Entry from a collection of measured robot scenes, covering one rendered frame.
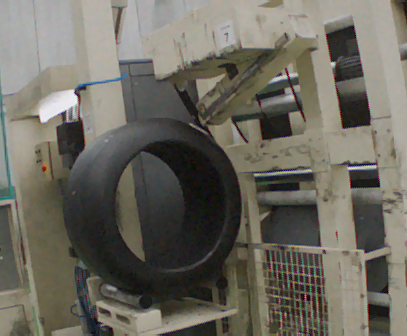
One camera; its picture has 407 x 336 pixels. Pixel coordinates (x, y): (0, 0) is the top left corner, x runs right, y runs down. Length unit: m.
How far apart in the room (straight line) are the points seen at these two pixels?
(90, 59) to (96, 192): 0.63
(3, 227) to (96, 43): 0.83
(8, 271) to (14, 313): 0.17
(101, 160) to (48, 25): 9.66
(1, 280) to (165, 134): 0.97
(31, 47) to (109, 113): 9.08
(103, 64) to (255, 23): 0.67
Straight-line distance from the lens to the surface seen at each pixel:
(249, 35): 1.91
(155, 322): 1.97
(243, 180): 2.50
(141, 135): 1.94
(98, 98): 2.30
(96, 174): 1.90
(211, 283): 2.09
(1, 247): 2.52
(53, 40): 11.43
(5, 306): 2.50
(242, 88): 2.13
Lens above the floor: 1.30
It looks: 5 degrees down
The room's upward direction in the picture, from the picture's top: 8 degrees counter-clockwise
